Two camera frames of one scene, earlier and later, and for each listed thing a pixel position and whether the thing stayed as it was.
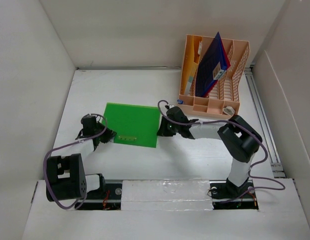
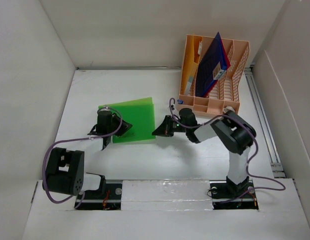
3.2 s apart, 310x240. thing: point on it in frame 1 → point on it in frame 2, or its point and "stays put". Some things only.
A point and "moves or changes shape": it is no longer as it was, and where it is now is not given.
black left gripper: [109, 134] → [124, 127]
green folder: [134, 124] moves or changes shape
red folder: [227, 63] stays put
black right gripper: [162, 130] stays put
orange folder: [191, 59] stays put
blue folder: [213, 66] stays put
